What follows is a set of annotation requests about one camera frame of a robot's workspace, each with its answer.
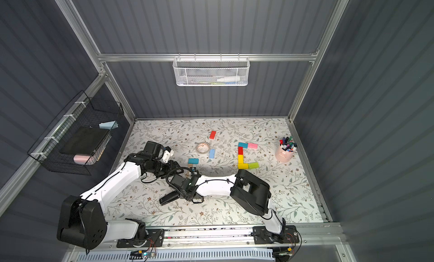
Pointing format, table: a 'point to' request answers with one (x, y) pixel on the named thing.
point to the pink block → (252, 145)
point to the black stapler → (169, 197)
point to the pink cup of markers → (285, 150)
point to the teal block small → (244, 145)
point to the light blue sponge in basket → (109, 125)
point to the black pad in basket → (85, 140)
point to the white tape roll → (203, 147)
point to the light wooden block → (190, 165)
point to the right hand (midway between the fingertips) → (186, 196)
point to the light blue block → (212, 153)
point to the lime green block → (254, 165)
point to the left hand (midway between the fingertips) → (180, 173)
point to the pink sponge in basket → (81, 159)
